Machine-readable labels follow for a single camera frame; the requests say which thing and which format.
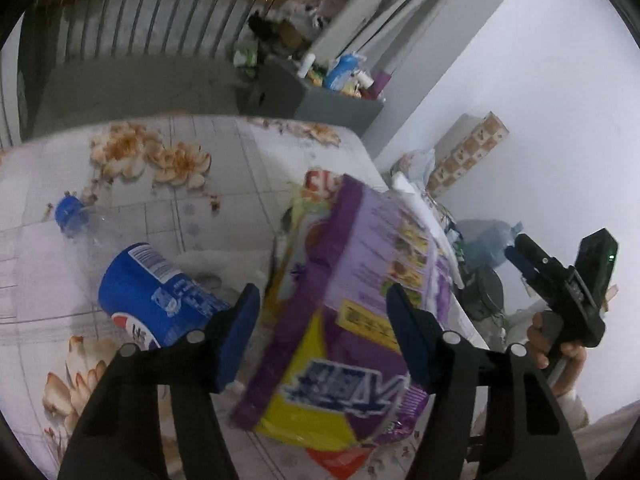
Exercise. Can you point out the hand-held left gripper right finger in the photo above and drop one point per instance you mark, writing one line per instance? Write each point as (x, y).
(407, 335)

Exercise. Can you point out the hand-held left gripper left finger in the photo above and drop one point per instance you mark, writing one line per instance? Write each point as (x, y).
(240, 332)

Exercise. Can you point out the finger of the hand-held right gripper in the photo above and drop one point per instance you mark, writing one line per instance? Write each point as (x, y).
(520, 261)

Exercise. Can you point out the purple yellow snack packet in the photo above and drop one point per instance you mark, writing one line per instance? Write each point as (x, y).
(350, 260)

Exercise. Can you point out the clear bottle with blue label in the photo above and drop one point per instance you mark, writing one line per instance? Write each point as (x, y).
(150, 290)

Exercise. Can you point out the person's right forearm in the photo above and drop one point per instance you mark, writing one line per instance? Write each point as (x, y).
(570, 407)

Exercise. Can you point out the person's right hand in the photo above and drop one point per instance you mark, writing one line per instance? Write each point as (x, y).
(535, 340)

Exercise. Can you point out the large clear water jug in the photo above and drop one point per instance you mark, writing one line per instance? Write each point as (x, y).
(487, 245)

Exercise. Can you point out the dark round pot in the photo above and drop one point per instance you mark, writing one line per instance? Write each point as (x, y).
(485, 292)

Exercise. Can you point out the tile patterned box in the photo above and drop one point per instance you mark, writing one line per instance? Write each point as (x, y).
(470, 152)

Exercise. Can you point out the floral tablecloth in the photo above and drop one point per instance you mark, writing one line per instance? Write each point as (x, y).
(200, 210)

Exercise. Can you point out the white plastic bag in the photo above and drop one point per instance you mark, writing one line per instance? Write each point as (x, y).
(415, 167)

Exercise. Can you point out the person's clothing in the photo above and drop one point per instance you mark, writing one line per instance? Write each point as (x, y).
(610, 442)

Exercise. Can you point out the purple container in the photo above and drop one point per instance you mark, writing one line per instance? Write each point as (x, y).
(381, 84)

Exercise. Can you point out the grey cabinet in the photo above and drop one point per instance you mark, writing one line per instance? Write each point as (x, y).
(320, 105)

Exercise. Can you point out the blue white packet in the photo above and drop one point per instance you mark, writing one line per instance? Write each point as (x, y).
(342, 72)

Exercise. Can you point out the small white bottle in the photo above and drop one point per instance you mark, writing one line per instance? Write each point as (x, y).
(306, 65)

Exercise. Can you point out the green packet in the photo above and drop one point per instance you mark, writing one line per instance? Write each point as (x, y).
(245, 54)

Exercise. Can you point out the pile of bags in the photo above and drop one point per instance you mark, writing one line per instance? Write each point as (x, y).
(307, 12)

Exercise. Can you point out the metal railing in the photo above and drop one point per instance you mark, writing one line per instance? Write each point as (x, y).
(150, 15)

